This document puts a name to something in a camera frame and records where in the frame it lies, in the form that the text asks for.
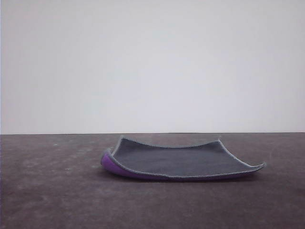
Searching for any purple towel with grey hem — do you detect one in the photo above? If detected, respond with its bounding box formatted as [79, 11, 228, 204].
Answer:
[100, 135, 267, 181]

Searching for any grey table cloth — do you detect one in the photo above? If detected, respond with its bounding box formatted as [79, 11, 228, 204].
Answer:
[0, 132, 305, 229]

